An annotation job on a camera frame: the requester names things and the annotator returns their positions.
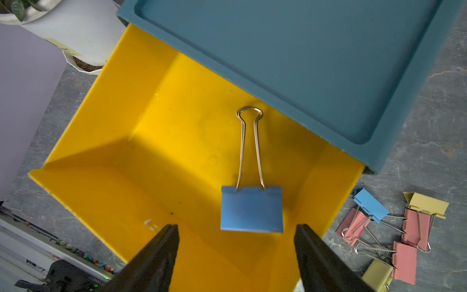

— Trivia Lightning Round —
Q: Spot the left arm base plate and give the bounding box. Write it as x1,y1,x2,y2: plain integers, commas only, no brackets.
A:
14,259,111,292

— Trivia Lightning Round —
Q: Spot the white flower pot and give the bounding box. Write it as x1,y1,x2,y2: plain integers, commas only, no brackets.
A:
1,0,125,66

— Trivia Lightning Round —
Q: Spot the pink binder clip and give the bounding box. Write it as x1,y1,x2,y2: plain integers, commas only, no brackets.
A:
401,209,432,253
335,207,396,256
353,240,418,286

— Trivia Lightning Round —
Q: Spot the blue binder clip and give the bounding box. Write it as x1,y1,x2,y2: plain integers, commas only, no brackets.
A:
352,188,406,234
220,106,283,234

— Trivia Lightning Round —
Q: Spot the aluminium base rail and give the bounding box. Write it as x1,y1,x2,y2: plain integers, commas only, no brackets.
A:
1,207,115,292

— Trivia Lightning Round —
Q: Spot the yellow top drawer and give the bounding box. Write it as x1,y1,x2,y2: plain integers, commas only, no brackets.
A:
29,26,364,292

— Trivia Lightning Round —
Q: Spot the green potted plant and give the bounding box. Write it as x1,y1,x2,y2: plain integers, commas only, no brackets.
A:
1,0,45,22

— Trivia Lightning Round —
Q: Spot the teal drawer cabinet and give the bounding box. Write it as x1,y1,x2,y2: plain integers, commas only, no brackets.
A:
117,1,463,173

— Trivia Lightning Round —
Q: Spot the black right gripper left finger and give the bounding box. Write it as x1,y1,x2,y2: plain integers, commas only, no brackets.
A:
97,225,180,292

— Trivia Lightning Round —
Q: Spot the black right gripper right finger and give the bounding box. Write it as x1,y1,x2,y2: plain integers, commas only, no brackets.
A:
294,224,373,292

